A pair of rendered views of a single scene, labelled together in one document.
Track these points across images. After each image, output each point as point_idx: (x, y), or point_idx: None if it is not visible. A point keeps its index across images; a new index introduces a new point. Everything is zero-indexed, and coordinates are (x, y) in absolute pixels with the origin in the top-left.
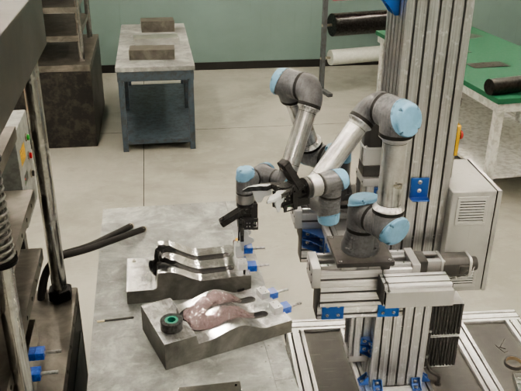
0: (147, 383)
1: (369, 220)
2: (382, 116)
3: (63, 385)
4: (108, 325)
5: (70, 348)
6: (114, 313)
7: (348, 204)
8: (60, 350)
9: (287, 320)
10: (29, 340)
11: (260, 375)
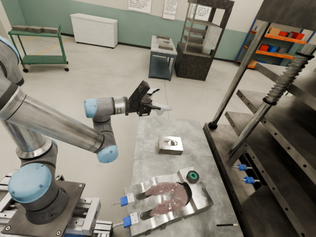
0: (194, 168)
1: (53, 157)
2: (11, 59)
3: (229, 177)
4: (228, 219)
5: (240, 208)
6: (230, 233)
7: (48, 185)
8: (239, 179)
9: (126, 187)
10: (253, 169)
11: (148, 162)
